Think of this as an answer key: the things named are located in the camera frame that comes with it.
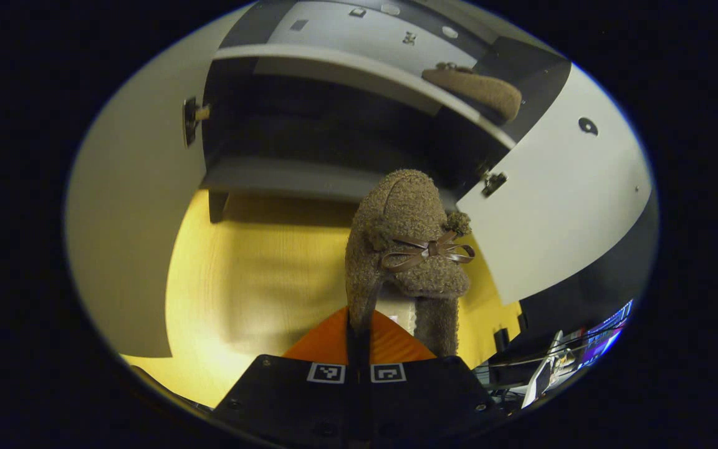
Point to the white cabinet door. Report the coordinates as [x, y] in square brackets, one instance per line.
[558, 206]
[128, 218]

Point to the computer monitor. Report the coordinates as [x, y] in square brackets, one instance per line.
[605, 333]

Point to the white bracket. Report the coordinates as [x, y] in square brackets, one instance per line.
[540, 374]

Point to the white shoe cabinet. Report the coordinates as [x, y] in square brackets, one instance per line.
[309, 125]

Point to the brown fuzzy shoe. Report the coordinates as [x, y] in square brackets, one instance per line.
[483, 90]
[402, 218]

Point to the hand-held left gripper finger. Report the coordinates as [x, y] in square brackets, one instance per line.
[365, 399]
[351, 349]

